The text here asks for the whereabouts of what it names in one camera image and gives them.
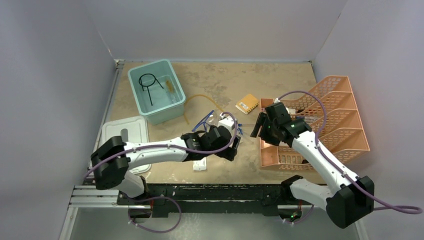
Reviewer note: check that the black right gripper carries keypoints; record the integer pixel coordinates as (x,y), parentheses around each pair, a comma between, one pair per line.
(263,120)

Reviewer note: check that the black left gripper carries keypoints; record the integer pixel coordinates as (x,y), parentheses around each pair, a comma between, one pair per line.
(228,153)

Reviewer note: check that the bristle test tube brush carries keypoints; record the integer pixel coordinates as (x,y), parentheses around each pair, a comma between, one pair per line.
(170,90)

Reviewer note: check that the black metal tripod ring stand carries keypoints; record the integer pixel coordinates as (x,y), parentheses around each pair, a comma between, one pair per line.
(147,87)

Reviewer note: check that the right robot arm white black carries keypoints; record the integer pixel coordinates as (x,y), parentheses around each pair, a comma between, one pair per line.
(346,197)

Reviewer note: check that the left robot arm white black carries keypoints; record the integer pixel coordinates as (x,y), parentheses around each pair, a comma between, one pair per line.
(113,160)

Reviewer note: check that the blue safety glasses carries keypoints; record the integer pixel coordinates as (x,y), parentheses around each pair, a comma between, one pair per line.
(211,119)

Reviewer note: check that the blue capped pipette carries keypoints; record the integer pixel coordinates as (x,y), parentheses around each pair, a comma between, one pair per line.
(245,124)

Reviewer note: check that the white sachet packet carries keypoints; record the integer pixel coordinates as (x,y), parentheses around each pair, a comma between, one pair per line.
(200,165)

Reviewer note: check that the yellow spiral notebook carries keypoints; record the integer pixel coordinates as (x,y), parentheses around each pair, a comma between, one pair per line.
(247,104)

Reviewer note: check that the orange plastic file organizer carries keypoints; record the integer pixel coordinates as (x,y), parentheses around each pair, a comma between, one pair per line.
(331,104)

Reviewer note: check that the teal plastic bin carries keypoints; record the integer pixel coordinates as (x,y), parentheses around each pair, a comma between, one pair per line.
(163,108)

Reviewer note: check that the white plastic bin lid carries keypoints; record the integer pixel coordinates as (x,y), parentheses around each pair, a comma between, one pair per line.
(131,129)

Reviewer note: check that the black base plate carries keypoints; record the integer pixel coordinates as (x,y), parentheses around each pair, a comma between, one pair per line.
(269,200)

